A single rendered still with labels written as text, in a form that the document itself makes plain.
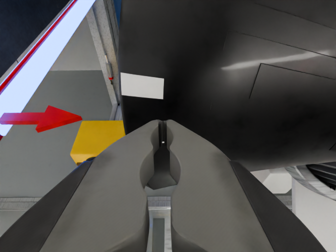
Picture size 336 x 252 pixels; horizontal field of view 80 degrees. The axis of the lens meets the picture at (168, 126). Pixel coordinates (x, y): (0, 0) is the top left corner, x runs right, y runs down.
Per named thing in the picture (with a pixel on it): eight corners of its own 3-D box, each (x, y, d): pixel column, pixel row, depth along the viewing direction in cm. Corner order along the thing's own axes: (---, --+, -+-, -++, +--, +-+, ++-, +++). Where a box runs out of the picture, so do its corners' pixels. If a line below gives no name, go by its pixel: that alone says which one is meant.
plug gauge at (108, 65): (114, 85, 51) (108, 55, 45) (109, 85, 51) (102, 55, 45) (115, 82, 51) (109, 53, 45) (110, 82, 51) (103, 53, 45)
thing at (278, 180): (284, 169, 86) (294, 194, 79) (246, 169, 86) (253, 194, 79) (304, 146, 73) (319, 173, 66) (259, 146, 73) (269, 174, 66)
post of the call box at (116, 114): (125, 110, 59) (119, 145, 51) (115, 110, 59) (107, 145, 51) (124, 103, 57) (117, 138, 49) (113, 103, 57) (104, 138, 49)
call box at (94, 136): (136, 154, 57) (132, 190, 50) (101, 154, 57) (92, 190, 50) (128, 114, 45) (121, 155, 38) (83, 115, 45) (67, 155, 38)
